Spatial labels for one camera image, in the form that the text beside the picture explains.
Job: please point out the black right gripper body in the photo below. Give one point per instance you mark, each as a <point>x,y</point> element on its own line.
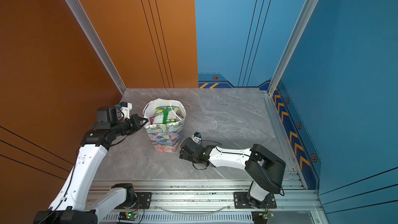
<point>193,159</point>

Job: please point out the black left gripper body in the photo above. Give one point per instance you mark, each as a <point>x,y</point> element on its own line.
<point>128,127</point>

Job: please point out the floral paper gift bag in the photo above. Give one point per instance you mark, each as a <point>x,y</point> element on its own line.
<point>164,137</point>

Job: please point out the green lime candy bag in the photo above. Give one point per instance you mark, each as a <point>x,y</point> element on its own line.
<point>167,114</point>

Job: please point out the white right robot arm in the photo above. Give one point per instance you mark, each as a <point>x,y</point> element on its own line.
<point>266,169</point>

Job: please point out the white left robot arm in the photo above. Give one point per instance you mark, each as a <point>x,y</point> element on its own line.
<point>69,207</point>

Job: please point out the right circuit board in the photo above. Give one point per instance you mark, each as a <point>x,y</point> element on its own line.
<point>262,217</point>

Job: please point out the left green circuit board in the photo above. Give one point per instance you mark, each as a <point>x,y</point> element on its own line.
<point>127,216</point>

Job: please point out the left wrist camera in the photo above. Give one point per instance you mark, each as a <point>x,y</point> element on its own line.
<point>124,108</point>

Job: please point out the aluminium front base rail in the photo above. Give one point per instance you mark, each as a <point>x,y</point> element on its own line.
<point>212,201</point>

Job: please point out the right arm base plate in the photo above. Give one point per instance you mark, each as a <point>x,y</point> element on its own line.
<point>244,200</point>

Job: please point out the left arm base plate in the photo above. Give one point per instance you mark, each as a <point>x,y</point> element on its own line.
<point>142,201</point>

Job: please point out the aluminium table edge rail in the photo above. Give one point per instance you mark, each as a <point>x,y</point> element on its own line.
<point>293,173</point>

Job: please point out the aluminium corner post left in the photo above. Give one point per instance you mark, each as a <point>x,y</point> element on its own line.
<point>86,25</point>

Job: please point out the aluminium corner post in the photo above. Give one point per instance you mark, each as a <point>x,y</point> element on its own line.
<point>300,25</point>
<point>86,25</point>

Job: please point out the aluminium corner post right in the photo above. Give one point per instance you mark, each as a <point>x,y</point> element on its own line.
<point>300,25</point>

